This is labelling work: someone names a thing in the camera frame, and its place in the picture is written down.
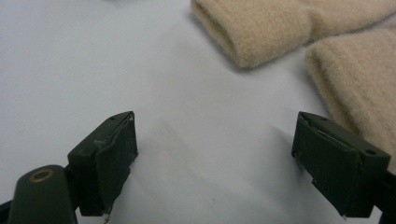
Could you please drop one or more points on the beige fleece cloth piece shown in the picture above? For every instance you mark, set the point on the beige fleece cloth piece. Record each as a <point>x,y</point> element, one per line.
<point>358,84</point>

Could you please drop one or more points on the beige knit glove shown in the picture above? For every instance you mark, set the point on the beige knit glove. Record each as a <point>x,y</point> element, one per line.
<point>264,31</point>

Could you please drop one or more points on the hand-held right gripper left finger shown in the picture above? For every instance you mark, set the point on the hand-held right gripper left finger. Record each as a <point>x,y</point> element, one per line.
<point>106,161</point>

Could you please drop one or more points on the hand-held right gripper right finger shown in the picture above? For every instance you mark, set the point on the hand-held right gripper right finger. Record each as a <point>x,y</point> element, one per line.
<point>336,161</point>

